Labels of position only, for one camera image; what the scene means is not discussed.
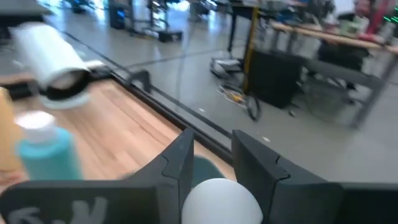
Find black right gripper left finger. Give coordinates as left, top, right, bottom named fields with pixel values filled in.
left=127, top=128, right=195, bottom=224

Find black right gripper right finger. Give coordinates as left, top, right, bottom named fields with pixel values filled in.
left=231, top=129, right=341, bottom=224

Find large periwinkle paint bottle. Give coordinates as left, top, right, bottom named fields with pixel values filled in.
left=181, top=177, right=264, bottom=224

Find large teal paint bottle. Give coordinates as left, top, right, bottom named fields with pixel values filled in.
left=14, top=110, right=84, bottom=181

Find large yellow paint bottle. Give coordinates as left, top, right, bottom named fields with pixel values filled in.
left=0, top=86, right=24, bottom=174

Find black floor cabinet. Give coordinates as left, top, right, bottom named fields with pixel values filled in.
left=248, top=49, right=308, bottom=110

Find grey flat floor box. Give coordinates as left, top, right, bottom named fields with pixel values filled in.
left=209, top=57, right=245, bottom=79

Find metal rack stand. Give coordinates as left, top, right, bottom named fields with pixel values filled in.
left=127, top=0, right=184, bottom=44

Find yellow pole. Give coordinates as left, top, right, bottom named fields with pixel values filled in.
left=241, top=5, right=261, bottom=94

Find wooden workbench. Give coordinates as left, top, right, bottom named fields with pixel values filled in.
left=269, top=20, right=398, bottom=129

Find black desk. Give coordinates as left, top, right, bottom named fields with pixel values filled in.
left=214, top=0, right=280, bottom=54

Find black computer tower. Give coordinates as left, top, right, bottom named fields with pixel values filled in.
left=108, top=0, right=127, bottom=30

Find white spot lamp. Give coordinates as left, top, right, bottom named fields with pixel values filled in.
left=9, top=21, right=105, bottom=110

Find dark grey side table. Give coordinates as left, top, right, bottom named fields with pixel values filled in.
left=0, top=0, right=53, bottom=16

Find black aluminium table frame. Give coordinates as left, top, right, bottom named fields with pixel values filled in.
left=60, top=29, right=234, bottom=166

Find black coiled floor cable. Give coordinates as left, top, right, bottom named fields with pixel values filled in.
left=244, top=92, right=263, bottom=123

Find yellow and white cable bundle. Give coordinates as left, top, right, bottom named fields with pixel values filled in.
left=216, top=83, right=249, bottom=109

